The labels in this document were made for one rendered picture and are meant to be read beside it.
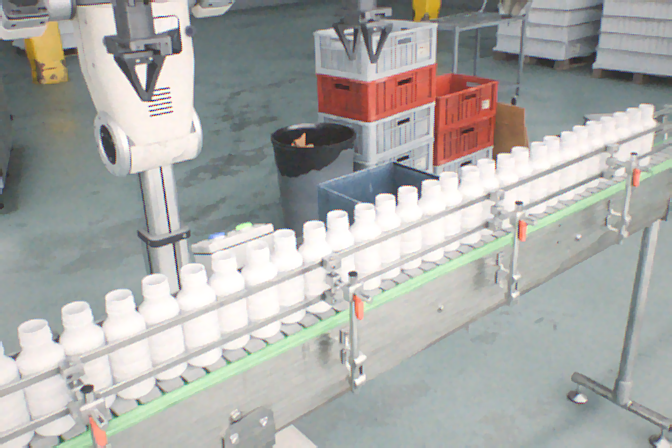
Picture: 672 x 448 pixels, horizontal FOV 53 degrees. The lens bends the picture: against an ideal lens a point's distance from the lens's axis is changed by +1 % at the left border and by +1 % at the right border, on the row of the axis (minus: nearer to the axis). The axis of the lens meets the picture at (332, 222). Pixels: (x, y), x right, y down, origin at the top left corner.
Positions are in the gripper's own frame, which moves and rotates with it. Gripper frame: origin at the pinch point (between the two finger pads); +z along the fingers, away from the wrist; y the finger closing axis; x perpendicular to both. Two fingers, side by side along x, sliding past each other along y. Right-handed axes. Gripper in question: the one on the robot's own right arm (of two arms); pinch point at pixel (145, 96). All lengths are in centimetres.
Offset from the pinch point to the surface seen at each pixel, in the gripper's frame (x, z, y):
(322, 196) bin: 68, 47, -43
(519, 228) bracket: 66, 35, 25
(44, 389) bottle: -27.4, 32.5, 17.0
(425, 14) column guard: 777, 100, -671
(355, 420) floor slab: 81, 139, -48
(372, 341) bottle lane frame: 30, 50, 19
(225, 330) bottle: 0.9, 36.4, 15.6
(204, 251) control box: 7.1, 29.9, -1.0
